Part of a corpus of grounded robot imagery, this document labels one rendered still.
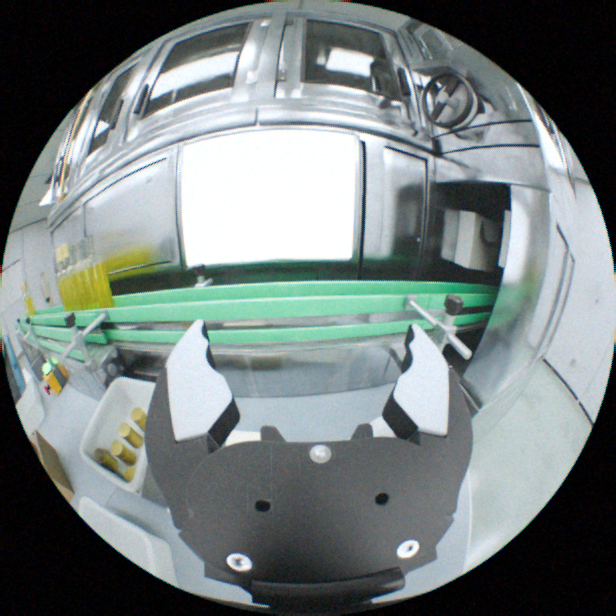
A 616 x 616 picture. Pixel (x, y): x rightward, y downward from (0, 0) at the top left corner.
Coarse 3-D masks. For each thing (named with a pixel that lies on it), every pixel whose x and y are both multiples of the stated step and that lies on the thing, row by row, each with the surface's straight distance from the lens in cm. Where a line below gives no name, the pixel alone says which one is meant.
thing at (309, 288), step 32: (192, 288) 43; (224, 288) 40; (256, 288) 39; (288, 288) 38; (320, 288) 39; (352, 288) 41; (384, 288) 44; (416, 288) 48; (448, 288) 56; (480, 288) 69
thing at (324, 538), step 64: (256, 448) 6; (320, 448) 6; (384, 448) 6; (192, 512) 6; (256, 512) 6; (320, 512) 6; (384, 512) 6; (256, 576) 6; (320, 576) 6; (384, 576) 6
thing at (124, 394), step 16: (112, 384) 49; (128, 384) 47; (144, 384) 43; (112, 400) 49; (128, 400) 52; (144, 400) 48; (96, 416) 46; (112, 416) 49; (128, 416) 51; (96, 432) 47; (112, 432) 49; (80, 448) 46; (96, 448) 47; (128, 448) 47; (144, 448) 34; (96, 464) 41; (144, 464) 34; (112, 480) 37
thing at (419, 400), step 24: (408, 336) 13; (408, 360) 11; (432, 360) 11; (408, 384) 9; (432, 384) 9; (384, 408) 9; (408, 408) 8; (432, 408) 9; (408, 432) 8; (432, 432) 8
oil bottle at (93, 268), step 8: (88, 256) 57; (96, 256) 57; (88, 264) 56; (96, 264) 56; (104, 264) 58; (88, 272) 56; (96, 272) 56; (104, 272) 58; (88, 280) 57; (96, 280) 56; (104, 280) 57; (88, 288) 58; (96, 288) 56; (104, 288) 57; (96, 296) 56; (104, 296) 57; (96, 304) 57; (104, 304) 57; (112, 304) 59
